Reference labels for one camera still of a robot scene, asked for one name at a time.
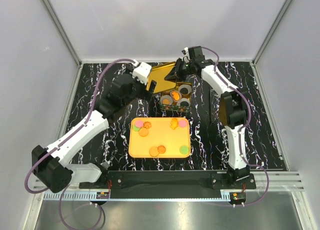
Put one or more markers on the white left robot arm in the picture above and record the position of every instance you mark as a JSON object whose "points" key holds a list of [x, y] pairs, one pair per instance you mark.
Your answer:
{"points": [[51, 164]]}

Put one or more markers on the orange swirl cookie lower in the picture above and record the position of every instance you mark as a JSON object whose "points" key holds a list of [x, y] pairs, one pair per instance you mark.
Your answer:
{"points": [[161, 149]]}

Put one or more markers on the orange chick cookie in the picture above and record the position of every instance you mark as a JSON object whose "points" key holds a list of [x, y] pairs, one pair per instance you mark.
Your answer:
{"points": [[174, 123]]}

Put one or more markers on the orange swirl butter cookie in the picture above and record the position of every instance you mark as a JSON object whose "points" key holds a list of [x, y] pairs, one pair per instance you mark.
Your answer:
{"points": [[147, 125]]}

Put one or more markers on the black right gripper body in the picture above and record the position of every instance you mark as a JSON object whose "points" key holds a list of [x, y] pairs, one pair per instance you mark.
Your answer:
{"points": [[182, 69]]}

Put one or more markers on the round dotted biscuit lower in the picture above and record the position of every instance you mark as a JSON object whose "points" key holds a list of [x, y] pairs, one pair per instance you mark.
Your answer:
{"points": [[154, 152]]}

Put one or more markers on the pink sandwich cookie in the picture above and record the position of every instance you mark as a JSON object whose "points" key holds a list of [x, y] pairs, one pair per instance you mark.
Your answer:
{"points": [[139, 124], [182, 123]]}

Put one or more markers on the white paper cupcake liner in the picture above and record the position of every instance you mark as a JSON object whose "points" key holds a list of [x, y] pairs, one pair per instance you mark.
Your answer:
{"points": [[175, 96], [168, 96], [183, 99], [186, 86]]}

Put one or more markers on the black sandwich cookie top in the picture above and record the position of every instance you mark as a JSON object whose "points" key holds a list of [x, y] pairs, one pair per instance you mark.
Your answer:
{"points": [[185, 104]]}

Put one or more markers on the green christmas cookie tin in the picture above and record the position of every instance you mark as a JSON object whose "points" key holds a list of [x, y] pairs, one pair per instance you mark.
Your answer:
{"points": [[176, 96]]}

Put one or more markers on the green sandwich cookie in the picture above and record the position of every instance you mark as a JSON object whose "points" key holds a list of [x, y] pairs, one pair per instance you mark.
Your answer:
{"points": [[135, 128], [184, 150]]}

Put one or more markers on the black sandwich cookie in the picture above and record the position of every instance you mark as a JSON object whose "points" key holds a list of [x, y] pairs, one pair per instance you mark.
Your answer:
{"points": [[184, 91], [185, 104]]}

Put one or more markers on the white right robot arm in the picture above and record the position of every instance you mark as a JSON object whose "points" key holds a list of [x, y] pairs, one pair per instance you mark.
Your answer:
{"points": [[234, 110]]}

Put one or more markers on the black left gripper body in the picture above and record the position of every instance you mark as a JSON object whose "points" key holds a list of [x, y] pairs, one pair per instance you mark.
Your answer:
{"points": [[139, 90]]}

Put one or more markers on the pink sandwich cookie right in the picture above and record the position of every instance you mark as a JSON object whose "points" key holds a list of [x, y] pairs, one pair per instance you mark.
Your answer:
{"points": [[182, 123]]}

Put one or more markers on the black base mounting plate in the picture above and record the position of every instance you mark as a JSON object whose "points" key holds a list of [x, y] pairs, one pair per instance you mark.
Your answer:
{"points": [[169, 184]]}

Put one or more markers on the orange round scalloped cookie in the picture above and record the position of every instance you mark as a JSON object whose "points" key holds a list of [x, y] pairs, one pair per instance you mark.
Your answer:
{"points": [[166, 101]]}

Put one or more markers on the orange fish cookie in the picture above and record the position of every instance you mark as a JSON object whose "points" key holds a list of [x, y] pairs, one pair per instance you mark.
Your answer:
{"points": [[175, 95]]}

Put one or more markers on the yellow plastic tray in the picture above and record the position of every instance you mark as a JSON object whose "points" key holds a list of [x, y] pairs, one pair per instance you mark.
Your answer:
{"points": [[160, 134]]}

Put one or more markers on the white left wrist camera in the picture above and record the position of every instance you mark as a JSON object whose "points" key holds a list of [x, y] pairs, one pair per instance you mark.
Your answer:
{"points": [[141, 71]]}

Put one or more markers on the large round dotted biscuit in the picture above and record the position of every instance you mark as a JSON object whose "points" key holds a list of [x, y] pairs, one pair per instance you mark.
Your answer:
{"points": [[143, 132]]}

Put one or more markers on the green sandwich cookie right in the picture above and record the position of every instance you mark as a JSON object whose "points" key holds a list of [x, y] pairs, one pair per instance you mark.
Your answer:
{"points": [[184, 150]]}

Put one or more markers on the gold tin lid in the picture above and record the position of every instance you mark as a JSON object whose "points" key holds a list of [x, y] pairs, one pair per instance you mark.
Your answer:
{"points": [[158, 74]]}

